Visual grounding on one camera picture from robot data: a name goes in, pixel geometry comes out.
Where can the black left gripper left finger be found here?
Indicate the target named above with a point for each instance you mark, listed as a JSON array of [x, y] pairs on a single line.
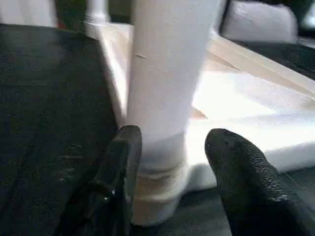
[[110, 191]]

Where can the white plastic table leg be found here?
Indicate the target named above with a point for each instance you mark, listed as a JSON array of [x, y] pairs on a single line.
[[97, 9], [167, 73]]

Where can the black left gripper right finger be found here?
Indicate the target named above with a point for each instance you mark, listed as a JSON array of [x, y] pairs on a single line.
[[253, 191]]

